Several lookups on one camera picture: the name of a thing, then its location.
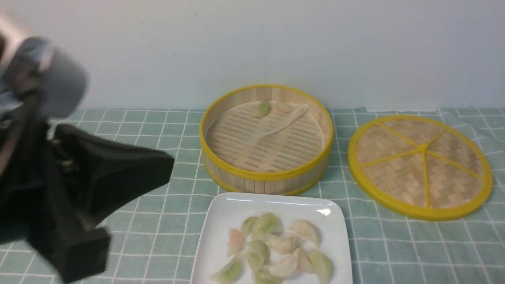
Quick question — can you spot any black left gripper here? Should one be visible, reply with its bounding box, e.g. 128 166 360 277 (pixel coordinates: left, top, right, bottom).
0 95 175 284

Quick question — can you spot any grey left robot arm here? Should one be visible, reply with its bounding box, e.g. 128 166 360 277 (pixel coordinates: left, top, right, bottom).
0 16 175 284

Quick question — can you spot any white square plate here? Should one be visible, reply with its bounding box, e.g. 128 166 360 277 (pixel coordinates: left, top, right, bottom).
190 193 353 284

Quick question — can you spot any green checked tablecloth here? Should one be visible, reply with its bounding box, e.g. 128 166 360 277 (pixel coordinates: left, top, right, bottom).
0 107 505 284

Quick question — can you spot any bamboo steamer basket yellow rim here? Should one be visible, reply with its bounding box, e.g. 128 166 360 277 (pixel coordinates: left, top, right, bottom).
199 84 335 195

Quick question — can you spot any green dumpling in steamer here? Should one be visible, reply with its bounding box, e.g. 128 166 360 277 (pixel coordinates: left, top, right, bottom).
251 100 270 118

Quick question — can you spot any pink dumpling in steamer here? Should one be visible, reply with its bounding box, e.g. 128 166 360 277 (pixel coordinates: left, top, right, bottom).
275 101 295 114

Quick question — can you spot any bamboo steamer lid yellow rim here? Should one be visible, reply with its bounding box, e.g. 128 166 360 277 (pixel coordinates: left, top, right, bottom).
348 115 494 221

